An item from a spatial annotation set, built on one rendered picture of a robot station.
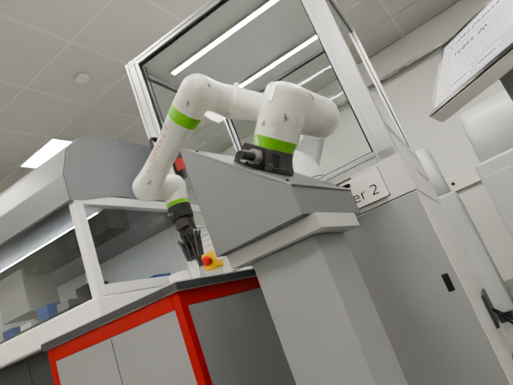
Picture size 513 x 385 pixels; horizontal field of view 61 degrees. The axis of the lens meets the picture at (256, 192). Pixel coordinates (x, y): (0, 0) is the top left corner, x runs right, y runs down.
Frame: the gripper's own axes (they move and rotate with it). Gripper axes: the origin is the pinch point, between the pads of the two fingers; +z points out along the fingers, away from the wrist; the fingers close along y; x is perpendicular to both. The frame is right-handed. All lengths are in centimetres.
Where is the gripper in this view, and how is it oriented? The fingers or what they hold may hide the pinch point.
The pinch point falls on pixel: (198, 267)
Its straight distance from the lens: 173.2
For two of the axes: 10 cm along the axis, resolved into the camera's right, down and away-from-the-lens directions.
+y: 6.6, -4.3, -6.1
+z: 3.4, 9.0, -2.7
